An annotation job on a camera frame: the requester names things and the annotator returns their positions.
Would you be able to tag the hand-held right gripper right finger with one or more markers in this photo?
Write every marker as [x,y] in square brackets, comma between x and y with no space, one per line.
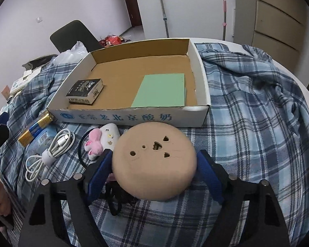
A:
[208,177]

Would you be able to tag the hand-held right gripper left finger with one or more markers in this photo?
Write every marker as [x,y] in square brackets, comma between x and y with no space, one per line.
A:
[97,177]

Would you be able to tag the gold blue packet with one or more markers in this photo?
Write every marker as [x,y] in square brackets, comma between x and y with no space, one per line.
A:
[31,133]

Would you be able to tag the white pink plush toy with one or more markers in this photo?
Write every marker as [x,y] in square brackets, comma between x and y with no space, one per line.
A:
[95,144]

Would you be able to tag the thin black hair band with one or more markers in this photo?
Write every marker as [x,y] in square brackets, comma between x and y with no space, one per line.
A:
[79,149]

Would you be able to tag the blue tissue packet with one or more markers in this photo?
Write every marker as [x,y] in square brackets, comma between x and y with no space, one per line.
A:
[45,137]

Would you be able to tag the round beige cushion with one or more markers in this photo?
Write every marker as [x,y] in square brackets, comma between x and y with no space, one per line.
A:
[154,169]

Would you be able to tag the white cardboard tray box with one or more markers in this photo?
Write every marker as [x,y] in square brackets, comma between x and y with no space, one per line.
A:
[134,115]

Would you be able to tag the person's left hand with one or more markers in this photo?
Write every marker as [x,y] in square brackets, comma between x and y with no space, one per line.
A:
[1,199]

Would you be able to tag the white tissue box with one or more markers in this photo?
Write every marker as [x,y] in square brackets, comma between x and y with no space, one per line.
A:
[19,85]

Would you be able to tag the blue plaid cloth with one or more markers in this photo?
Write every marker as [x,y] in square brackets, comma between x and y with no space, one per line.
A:
[247,133]

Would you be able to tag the grey bag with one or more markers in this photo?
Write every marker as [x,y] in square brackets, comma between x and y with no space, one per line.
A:
[38,61]

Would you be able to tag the small black box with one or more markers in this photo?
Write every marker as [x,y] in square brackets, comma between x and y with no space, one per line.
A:
[83,90]

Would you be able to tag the white plastic bag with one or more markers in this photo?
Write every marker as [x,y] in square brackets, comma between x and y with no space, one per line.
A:
[69,55]

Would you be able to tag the green paper sheet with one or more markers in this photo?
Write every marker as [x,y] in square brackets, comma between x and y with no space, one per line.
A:
[161,90]

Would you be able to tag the black chair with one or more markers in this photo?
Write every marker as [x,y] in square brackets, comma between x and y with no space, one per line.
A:
[72,34]

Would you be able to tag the red plastic bag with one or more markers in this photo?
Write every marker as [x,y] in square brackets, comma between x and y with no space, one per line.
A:
[113,40]

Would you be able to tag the pink grey mop pole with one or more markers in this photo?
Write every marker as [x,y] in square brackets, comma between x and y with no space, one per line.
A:
[224,18]

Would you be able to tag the gold refrigerator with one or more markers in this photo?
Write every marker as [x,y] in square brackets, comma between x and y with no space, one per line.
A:
[278,18]

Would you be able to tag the green grey mop pole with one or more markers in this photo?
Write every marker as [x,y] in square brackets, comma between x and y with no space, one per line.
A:
[162,7]

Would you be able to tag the dark wooden door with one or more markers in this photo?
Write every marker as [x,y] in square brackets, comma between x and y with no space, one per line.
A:
[134,2]

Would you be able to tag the white wall switch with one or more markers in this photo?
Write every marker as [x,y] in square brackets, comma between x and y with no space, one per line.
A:
[39,20]

